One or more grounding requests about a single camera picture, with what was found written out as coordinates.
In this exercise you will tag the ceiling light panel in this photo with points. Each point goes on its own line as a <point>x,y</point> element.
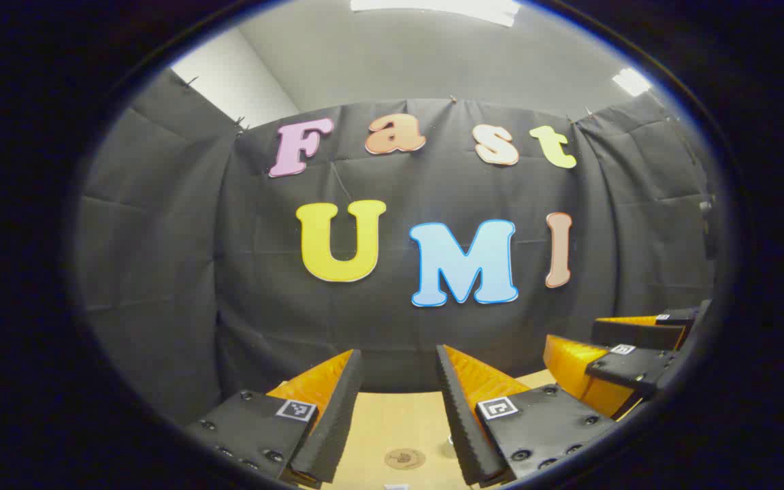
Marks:
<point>433,8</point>
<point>631,82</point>

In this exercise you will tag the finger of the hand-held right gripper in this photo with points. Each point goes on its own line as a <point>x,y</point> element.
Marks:
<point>627,371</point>
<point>637,333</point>

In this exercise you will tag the round cork coaster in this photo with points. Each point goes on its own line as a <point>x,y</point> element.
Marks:
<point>405,458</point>

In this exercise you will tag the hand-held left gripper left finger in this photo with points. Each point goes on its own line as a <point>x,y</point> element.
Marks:
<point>337,422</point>

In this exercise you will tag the light wooden desktop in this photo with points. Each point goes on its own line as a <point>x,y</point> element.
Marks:
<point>392,422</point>

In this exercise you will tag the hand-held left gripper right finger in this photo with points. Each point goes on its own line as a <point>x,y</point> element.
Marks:
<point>463,429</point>

